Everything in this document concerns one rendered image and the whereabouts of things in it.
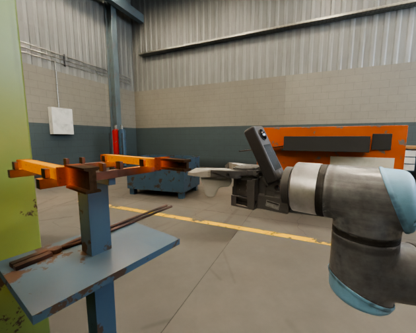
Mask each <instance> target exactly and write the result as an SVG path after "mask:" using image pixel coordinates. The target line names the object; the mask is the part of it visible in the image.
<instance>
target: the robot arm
mask: <svg viewBox="0 0 416 333"><path fill-rule="evenodd" d="M244 135H245V136H246V139H247V140H248V143H249V145H250V147H251V150H252V152H253V154H254V156H255V158H256V161H257V162H258V165H251V164H243V163H227V164H226V165H225V168H195V169H193V170H191V171H189V172H188V175H189V176H200V178H201V182H202V185H203V189H204V192H205V195H206V196H208V197H214V196H215V194H216V193H217V190H218V189H219V188H220V187H227V186H230V185H231V183H232V178H233V179H234V183H233V187H232V195H231V205H233V206H236V207H242V208H245V209H251V210H255V209H257V208H260V209H266V210H270V211H275V212H279V213H285V214H288V213H289V211H291V210H293V211H299V212H303V213H309V214H313V215H319V216H323V217H329V218H332V219H333V222H332V232H331V249H330V259H329V264H328V270H329V284H330V287H331V289H332V290H333V292H334V293H335V294H336V295H337V296H338V297H339V298H340V299H341V300H342V301H344V302H345V303H347V304H348V305H349V306H351V307H353V308H355V309H357V310H359V311H361V312H364V313H367V314H370V315H375V316H386V315H389V314H391V313H392V311H394V310H395V307H396V306H395V304H394V303H401V304H406V305H413V306H416V242H402V241H401V237H402V232H404V233H405V234H410V233H414V232H415V231H416V183H415V179H414V177H413V176H412V175H411V173H410V172H407V171H406V170H400V169H392V168H384V167H382V166H380V167H379V168H378V167H367V166H347V165H324V164H320V163H300V162H298V163H296V164H295V166H294V167H292V166H287V167H286V168H285V169H284V171H283V168H282V166H281V164H280V162H279V160H278V158H277V156H276V154H275V152H274V150H273V148H272V145H271V143H270V141H269V139H268V137H267V134H266V132H265V130H264V128H263V127H262V126H252V127H250V128H248V129H247V130H245V132H244ZM237 204H240V205H237ZM243 205H245V206H243Z"/></svg>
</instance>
